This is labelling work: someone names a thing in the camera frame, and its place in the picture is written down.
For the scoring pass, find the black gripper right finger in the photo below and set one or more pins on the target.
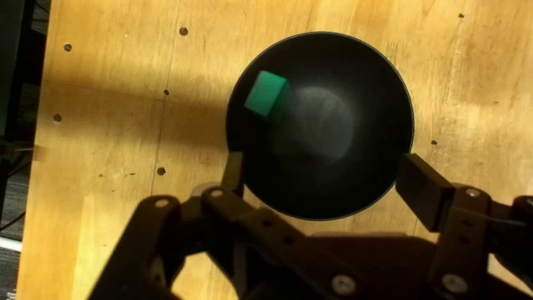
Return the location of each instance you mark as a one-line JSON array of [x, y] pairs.
[[426, 191]]

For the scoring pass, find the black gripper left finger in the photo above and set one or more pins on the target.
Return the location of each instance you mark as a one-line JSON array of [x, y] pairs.
[[149, 250]]

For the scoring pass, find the green cube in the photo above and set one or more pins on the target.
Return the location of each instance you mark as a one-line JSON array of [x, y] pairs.
[[266, 93]]

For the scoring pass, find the black bowl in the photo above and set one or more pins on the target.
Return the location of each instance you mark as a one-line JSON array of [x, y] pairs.
[[333, 138]]

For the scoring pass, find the dark cabinet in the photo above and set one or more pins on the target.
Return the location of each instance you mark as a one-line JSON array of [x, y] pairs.
[[11, 60]]

